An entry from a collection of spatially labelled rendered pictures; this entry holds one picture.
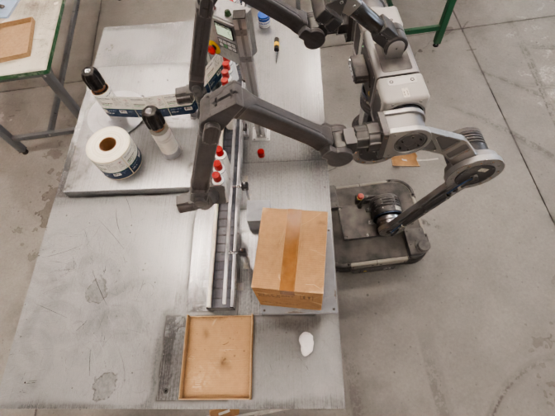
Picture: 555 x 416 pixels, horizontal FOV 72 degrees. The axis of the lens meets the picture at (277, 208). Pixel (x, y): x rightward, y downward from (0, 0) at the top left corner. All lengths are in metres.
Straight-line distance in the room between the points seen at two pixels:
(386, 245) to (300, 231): 1.04
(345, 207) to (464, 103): 1.43
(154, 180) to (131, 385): 0.87
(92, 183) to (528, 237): 2.56
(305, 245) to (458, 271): 1.48
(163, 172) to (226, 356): 0.88
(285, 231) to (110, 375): 0.88
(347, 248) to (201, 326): 1.03
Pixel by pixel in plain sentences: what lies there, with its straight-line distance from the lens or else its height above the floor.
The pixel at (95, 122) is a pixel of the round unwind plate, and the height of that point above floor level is 0.89.
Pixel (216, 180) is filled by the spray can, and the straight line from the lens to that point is 1.55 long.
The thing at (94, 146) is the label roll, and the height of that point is 1.02.
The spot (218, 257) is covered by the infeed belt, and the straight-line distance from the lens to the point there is 1.61.
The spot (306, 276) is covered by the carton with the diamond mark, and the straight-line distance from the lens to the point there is 1.29.
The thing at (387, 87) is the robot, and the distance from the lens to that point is 1.17.
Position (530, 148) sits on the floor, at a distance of 3.27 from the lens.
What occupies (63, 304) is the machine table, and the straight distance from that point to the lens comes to 1.87.
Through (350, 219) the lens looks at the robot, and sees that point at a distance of 2.33.
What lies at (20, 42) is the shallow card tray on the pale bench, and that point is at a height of 0.80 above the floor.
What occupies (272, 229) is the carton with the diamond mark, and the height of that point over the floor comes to 1.12.
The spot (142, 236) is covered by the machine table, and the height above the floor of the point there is 0.83.
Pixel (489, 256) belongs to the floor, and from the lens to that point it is 2.74.
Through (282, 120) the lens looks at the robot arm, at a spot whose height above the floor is 1.60.
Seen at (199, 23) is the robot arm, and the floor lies 1.54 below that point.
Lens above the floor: 2.36
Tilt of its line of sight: 63 degrees down
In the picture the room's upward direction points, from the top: 10 degrees counter-clockwise
